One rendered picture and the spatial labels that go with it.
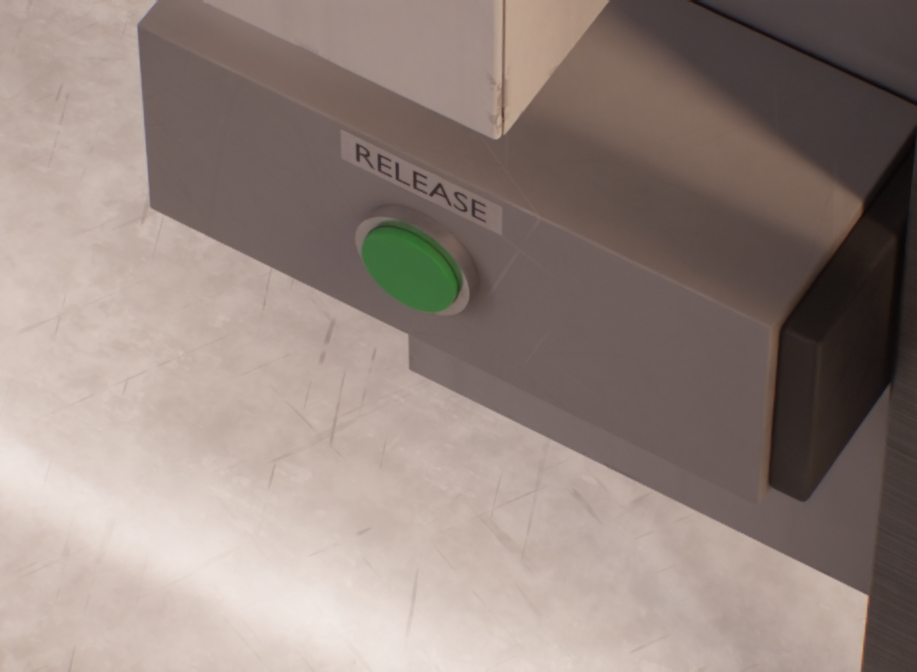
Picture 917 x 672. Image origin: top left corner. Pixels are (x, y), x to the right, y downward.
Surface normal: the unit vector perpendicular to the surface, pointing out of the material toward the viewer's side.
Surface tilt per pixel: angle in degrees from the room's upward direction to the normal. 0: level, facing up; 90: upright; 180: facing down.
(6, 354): 0
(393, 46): 90
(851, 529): 90
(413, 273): 90
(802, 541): 90
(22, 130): 0
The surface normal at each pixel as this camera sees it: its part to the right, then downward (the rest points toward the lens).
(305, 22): -0.52, 0.68
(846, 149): 0.00, -0.60
